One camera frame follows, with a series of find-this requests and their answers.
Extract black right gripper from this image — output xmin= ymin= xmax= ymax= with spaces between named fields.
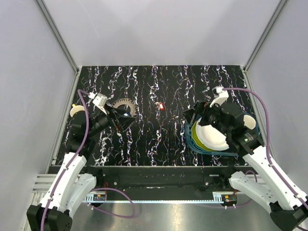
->
xmin=181 ymin=100 xmax=231 ymax=137

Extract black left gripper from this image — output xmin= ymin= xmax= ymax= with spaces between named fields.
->
xmin=87 ymin=104 xmax=136 ymax=138

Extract red plastic key tag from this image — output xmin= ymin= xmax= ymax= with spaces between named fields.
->
xmin=158 ymin=103 xmax=165 ymax=111

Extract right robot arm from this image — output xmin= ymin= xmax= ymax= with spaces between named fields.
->
xmin=182 ymin=102 xmax=308 ymax=231

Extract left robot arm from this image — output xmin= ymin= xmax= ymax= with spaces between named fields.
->
xmin=26 ymin=105 xmax=135 ymax=231

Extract yellow-green plate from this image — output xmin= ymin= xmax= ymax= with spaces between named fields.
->
xmin=191 ymin=122 xmax=207 ymax=151

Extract white plate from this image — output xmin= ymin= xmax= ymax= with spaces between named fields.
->
xmin=194 ymin=115 xmax=257 ymax=152

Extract teal plastic dish basket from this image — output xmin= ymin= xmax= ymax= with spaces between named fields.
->
xmin=185 ymin=109 xmax=264 ymax=157

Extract yellow mug on table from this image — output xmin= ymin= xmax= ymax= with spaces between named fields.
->
xmin=69 ymin=104 xmax=85 ymax=118

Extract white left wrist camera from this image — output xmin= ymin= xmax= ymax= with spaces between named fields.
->
xmin=89 ymin=92 xmax=107 ymax=115

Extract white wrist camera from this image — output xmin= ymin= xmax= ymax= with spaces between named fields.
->
xmin=210 ymin=86 xmax=229 ymax=108
xmin=89 ymin=92 xmax=107 ymax=115

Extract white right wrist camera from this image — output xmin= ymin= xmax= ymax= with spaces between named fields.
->
xmin=210 ymin=86 xmax=229 ymax=108

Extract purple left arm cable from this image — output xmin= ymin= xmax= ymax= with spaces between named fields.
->
xmin=39 ymin=89 xmax=136 ymax=231

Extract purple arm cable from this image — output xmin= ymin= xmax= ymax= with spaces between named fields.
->
xmin=39 ymin=89 xmax=136 ymax=231
xmin=194 ymin=88 xmax=308 ymax=231

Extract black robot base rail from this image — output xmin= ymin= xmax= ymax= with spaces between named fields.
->
xmin=77 ymin=166 xmax=252 ymax=191

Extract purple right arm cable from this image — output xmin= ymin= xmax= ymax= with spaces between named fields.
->
xmin=194 ymin=88 xmax=308 ymax=231

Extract left aluminium frame post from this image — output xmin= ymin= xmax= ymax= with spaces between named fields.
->
xmin=34 ymin=0 xmax=79 ymax=74

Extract aluminium frame post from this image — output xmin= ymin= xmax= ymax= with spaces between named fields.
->
xmin=243 ymin=0 xmax=289 ymax=72
xmin=34 ymin=0 xmax=79 ymax=74

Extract right aluminium frame post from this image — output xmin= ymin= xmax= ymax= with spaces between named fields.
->
xmin=243 ymin=0 xmax=289 ymax=72

